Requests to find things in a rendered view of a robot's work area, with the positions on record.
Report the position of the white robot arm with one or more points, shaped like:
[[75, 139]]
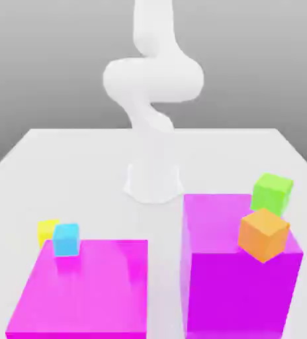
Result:
[[153, 79]]

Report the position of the small blue cube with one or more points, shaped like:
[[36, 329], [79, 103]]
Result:
[[66, 239]]

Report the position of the small green cube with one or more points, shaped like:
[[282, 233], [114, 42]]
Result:
[[271, 193]]

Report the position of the small yellow cube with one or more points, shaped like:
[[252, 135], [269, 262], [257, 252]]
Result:
[[45, 229]]

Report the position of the small orange cube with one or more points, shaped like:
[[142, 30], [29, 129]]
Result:
[[263, 234]]

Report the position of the large magenta box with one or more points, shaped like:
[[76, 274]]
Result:
[[84, 286]]

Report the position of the large purple box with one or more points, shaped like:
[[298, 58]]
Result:
[[238, 291]]

